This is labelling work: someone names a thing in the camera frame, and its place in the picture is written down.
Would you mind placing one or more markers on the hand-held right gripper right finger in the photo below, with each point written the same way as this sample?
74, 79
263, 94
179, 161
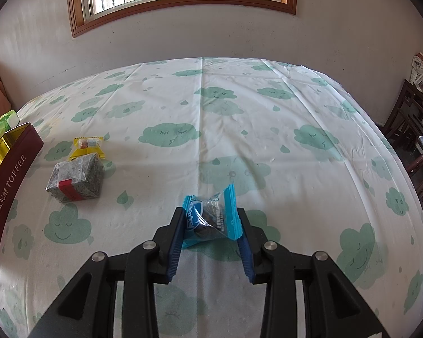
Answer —
246, 253

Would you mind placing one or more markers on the grey block with red label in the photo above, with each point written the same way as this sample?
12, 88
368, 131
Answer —
77, 174

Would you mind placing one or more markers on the maroon and gold tin box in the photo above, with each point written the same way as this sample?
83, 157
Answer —
10, 183

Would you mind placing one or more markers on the cloud print tablecloth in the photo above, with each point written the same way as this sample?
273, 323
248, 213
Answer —
232, 130

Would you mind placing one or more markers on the wooden framed window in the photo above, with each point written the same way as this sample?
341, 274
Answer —
77, 14

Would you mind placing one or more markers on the yellow-ended small candy packet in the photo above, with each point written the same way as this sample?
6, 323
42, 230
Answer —
88, 144

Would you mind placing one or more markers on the green tissue pack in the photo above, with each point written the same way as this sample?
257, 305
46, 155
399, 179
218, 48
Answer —
3, 125

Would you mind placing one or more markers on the light blue candy packet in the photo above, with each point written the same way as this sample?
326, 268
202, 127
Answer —
211, 218

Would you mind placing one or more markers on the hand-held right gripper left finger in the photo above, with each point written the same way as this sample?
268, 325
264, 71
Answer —
176, 250

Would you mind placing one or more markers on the dark wooden chair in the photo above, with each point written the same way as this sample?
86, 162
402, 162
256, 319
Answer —
405, 112

